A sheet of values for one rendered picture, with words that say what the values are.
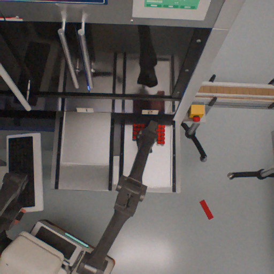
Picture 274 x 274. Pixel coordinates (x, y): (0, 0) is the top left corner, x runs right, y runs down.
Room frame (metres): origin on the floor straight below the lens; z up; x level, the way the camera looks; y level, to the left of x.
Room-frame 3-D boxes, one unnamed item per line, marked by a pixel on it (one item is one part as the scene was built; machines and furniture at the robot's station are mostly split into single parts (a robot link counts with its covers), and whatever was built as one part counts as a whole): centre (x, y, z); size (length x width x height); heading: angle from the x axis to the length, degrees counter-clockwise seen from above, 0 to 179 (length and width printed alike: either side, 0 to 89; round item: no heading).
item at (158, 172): (0.45, -0.08, 0.90); 0.34 x 0.26 x 0.04; 6
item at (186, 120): (0.75, -0.31, 0.87); 0.14 x 0.13 x 0.02; 7
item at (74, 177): (0.47, 0.10, 0.87); 0.70 x 0.48 x 0.02; 97
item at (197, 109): (0.70, -0.30, 1.00); 0.08 x 0.07 x 0.07; 7
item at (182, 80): (0.66, -0.16, 1.40); 0.04 x 0.01 x 0.80; 97
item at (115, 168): (0.33, 0.08, 0.91); 0.14 x 0.03 x 0.06; 7
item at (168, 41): (0.65, 0.03, 1.51); 0.43 x 0.01 x 0.59; 97
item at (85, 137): (0.51, 0.27, 0.90); 0.34 x 0.26 x 0.04; 7
